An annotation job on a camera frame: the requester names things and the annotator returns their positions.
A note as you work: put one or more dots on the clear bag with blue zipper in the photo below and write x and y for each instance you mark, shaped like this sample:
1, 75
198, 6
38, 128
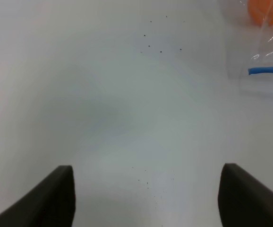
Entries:
249, 49

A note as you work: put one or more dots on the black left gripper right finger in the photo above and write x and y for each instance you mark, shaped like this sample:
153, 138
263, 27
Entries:
243, 201

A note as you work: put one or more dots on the orange ball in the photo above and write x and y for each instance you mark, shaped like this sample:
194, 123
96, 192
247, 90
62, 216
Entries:
261, 11

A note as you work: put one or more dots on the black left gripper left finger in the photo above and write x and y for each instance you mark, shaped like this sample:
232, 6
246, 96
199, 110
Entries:
51, 203

